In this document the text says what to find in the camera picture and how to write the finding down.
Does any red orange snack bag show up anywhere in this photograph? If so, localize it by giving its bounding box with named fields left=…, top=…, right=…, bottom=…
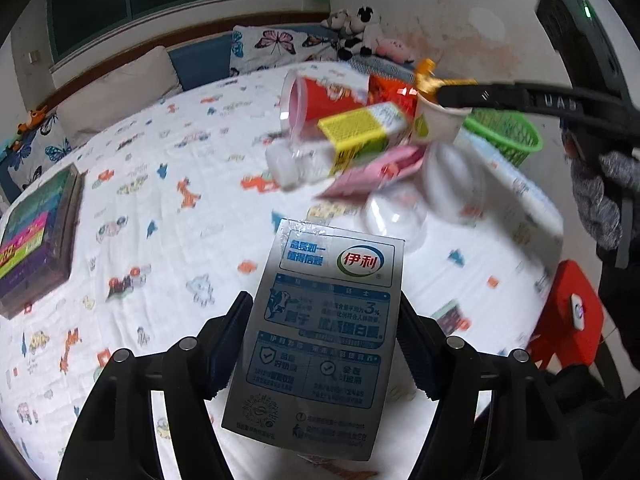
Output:
left=367, top=72, right=419, bottom=117

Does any green plastic basket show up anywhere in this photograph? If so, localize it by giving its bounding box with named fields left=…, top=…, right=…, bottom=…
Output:
left=462, top=107, right=544, bottom=167

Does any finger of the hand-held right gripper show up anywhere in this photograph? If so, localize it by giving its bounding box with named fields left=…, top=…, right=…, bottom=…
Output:
left=434, top=80, right=640, bottom=133

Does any large butterfly print pillow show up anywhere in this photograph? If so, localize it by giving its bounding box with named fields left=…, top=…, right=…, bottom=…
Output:
left=230, top=25, right=335, bottom=79

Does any blue bed cushion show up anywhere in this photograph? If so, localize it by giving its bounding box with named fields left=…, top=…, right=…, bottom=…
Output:
left=167, top=30, right=236, bottom=93

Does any pink packet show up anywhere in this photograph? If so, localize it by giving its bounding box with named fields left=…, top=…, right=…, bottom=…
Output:
left=315, top=145, right=427, bottom=202

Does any black and white plush cow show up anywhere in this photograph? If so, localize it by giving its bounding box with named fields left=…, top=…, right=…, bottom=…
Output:
left=320, top=6, right=385, bottom=62

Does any white animal print blanket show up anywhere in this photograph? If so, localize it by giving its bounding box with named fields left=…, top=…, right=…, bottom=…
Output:
left=0, top=62, right=566, bottom=480

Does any grey milk carton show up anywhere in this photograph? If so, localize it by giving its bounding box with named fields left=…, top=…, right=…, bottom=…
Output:
left=221, top=218, right=407, bottom=461

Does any red plastic stool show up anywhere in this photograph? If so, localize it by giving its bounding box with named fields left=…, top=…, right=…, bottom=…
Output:
left=527, top=259, right=606, bottom=376

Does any small white device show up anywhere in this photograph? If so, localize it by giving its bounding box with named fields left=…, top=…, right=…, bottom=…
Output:
left=570, top=295, right=587, bottom=332

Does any orange yellow wrapper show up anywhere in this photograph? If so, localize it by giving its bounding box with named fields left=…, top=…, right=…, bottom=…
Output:
left=412, top=58, right=478, bottom=98

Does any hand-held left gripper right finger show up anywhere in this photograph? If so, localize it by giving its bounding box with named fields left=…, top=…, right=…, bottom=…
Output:
left=397, top=292, right=591, bottom=480

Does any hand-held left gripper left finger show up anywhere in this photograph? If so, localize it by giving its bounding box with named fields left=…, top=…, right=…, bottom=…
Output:
left=57, top=291, right=254, bottom=480

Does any beige pillow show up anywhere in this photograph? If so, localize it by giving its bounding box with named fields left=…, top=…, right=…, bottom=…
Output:
left=56, top=46, right=182, bottom=143

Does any clear bottle with yellow label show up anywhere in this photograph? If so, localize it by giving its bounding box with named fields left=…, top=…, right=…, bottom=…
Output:
left=265, top=101, right=414, bottom=191

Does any clear plastic cup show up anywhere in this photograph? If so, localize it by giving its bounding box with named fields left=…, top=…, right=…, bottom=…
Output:
left=364, top=141, right=489, bottom=253

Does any colourful book box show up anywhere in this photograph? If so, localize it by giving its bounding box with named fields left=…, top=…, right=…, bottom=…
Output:
left=0, top=162, right=85, bottom=318

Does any small butterfly print pillow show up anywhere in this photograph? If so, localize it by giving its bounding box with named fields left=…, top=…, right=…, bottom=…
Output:
left=0, top=110, right=72, bottom=196

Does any person's right hand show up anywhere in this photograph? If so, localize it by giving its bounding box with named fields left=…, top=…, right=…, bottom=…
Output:
left=570, top=151, right=640, bottom=252

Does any orange plush toy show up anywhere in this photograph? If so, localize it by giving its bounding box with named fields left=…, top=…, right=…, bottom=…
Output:
left=14, top=105, right=49, bottom=137

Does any white paper cup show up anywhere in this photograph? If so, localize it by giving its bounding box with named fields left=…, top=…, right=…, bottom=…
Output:
left=414, top=94, right=473, bottom=144

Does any red plastic cup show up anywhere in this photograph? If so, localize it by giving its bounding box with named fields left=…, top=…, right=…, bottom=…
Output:
left=278, top=71, right=372, bottom=134

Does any pink plush toy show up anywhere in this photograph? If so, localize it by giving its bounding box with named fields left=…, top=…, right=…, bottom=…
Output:
left=375, top=37, right=416, bottom=64

